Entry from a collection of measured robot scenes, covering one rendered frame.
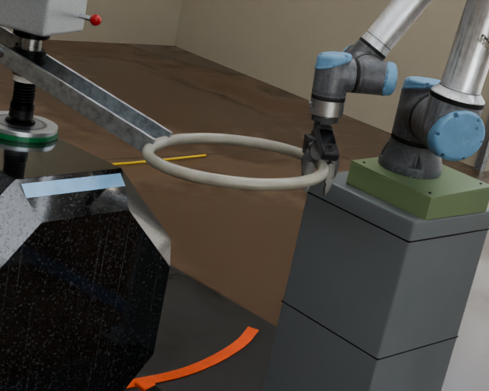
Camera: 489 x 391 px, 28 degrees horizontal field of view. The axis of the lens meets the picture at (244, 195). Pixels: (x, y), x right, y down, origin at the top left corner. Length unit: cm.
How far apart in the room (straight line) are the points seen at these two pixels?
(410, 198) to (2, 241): 112
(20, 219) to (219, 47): 690
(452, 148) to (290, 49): 594
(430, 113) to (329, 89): 31
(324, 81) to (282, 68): 606
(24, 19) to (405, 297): 129
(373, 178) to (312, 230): 26
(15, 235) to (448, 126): 115
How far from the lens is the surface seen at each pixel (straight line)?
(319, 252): 293
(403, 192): 277
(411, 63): 769
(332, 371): 297
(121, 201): 259
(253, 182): 232
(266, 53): 874
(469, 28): 265
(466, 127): 266
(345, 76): 254
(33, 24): 264
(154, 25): 949
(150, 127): 268
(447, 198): 278
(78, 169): 257
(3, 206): 241
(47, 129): 279
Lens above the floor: 162
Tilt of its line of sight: 17 degrees down
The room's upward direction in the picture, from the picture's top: 12 degrees clockwise
